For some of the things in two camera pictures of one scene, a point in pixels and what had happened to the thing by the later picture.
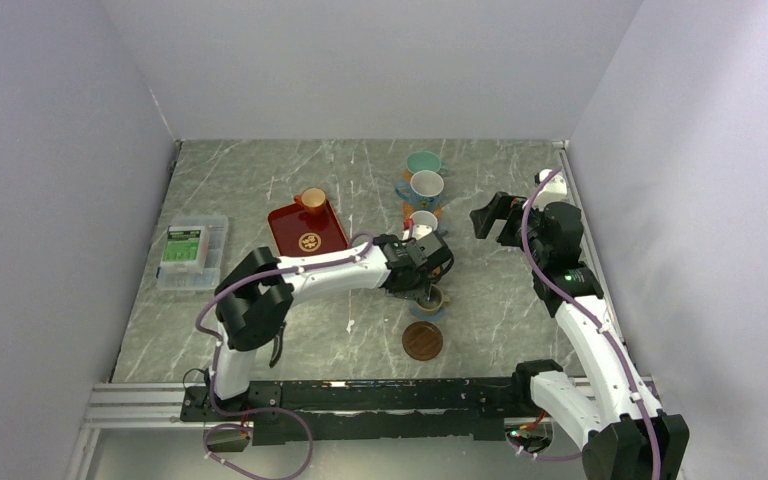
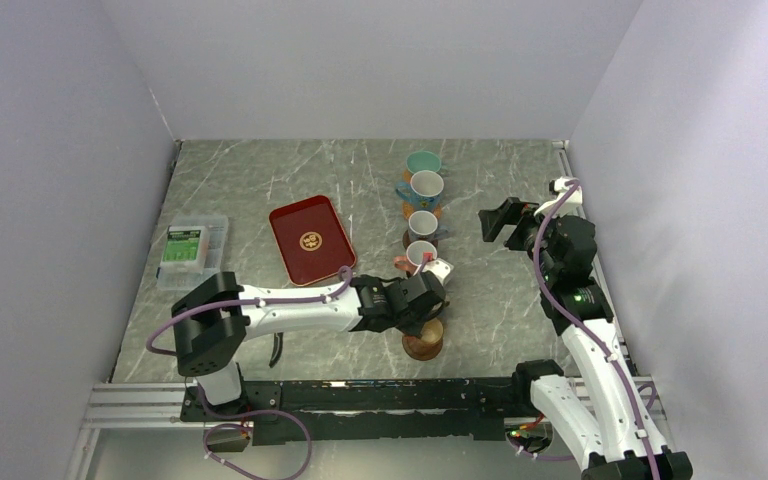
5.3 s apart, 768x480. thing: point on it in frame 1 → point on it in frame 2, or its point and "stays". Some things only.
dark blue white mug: [425, 218] stays
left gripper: [419, 292] → [415, 328]
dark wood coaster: [422, 341] stays
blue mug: [423, 191] stays
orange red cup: [313, 200] → [432, 335]
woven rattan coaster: [408, 210] stays
